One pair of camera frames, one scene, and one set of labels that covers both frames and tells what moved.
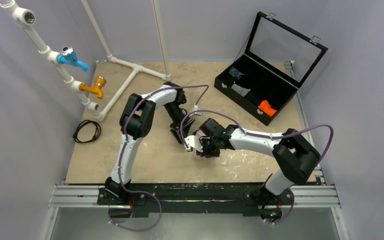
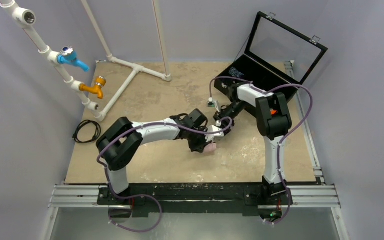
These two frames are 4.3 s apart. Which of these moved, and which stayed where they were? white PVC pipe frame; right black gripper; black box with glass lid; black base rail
Moved: right black gripper
Stayed: black base rail; white PVC pipe frame; black box with glass lid
